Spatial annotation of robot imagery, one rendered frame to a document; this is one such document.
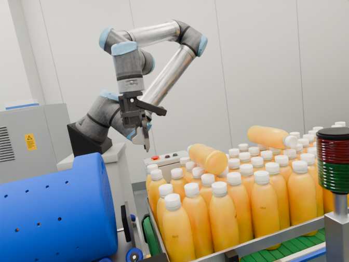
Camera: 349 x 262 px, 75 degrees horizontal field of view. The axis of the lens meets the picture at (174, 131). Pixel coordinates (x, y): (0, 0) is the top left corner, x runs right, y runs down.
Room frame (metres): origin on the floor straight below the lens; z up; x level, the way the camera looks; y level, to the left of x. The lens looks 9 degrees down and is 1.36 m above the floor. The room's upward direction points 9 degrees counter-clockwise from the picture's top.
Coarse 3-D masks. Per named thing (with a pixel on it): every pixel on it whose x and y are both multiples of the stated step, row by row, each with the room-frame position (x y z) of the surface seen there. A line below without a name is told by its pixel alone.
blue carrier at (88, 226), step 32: (96, 160) 0.58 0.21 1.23; (0, 192) 0.49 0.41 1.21; (32, 192) 0.50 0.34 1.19; (64, 192) 0.50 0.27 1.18; (96, 192) 0.51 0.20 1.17; (0, 224) 0.45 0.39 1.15; (32, 224) 0.46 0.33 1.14; (64, 224) 0.47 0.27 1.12; (96, 224) 0.48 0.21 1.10; (0, 256) 0.44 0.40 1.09; (32, 256) 0.45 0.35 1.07; (64, 256) 0.47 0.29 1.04; (96, 256) 0.51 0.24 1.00
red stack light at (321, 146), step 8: (320, 144) 0.37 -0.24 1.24; (328, 144) 0.36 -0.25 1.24; (336, 144) 0.35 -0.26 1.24; (344, 144) 0.35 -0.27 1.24; (320, 152) 0.38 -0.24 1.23; (328, 152) 0.36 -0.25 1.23; (336, 152) 0.35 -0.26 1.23; (344, 152) 0.35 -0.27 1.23; (320, 160) 0.38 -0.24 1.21; (328, 160) 0.36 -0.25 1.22; (336, 160) 0.35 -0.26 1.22; (344, 160) 0.35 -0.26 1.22
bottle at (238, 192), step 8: (232, 184) 0.60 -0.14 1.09; (240, 184) 0.61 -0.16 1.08; (232, 192) 0.59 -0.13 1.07; (240, 192) 0.59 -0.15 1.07; (240, 200) 0.58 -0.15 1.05; (248, 200) 0.59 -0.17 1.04; (240, 208) 0.58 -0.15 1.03; (248, 208) 0.59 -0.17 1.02; (240, 216) 0.58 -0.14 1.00; (248, 216) 0.59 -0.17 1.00; (240, 224) 0.58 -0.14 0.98; (248, 224) 0.58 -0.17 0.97; (240, 232) 0.58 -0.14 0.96; (248, 232) 0.58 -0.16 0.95; (240, 240) 0.58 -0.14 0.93; (248, 240) 0.58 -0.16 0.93
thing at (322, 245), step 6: (144, 216) 0.86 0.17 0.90; (144, 234) 0.85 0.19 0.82; (144, 240) 0.85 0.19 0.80; (156, 240) 0.70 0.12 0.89; (312, 246) 0.55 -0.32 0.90; (318, 246) 0.55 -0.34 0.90; (324, 246) 0.55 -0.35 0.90; (300, 252) 0.54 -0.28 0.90; (306, 252) 0.54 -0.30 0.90; (312, 252) 0.54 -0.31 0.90; (282, 258) 0.53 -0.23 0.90; (288, 258) 0.52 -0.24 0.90; (294, 258) 0.52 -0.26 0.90
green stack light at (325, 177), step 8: (320, 168) 0.38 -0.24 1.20; (328, 168) 0.36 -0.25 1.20; (336, 168) 0.35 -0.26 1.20; (344, 168) 0.35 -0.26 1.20; (320, 176) 0.38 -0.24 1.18; (328, 176) 0.36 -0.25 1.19; (336, 176) 0.35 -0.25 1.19; (344, 176) 0.35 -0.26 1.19; (320, 184) 0.38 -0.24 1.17; (328, 184) 0.36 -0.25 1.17; (336, 184) 0.35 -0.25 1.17; (344, 184) 0.35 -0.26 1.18; (344, 192) 0.35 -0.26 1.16
